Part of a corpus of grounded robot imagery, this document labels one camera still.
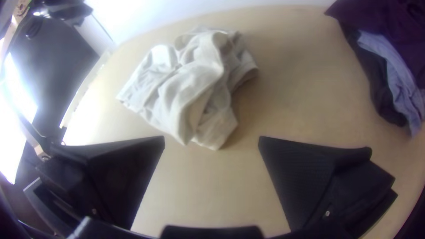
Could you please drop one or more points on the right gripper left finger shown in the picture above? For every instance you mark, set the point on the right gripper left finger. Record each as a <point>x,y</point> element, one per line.
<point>119,179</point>

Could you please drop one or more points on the cream t-shirt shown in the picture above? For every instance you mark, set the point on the cream t-shirt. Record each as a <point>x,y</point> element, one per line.
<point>186,89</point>

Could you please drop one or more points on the heap of clothes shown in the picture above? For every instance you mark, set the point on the heap of clothes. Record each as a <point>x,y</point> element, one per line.
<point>391,59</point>

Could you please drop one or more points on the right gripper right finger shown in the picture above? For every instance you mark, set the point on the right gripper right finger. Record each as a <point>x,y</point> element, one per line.
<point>308,186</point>

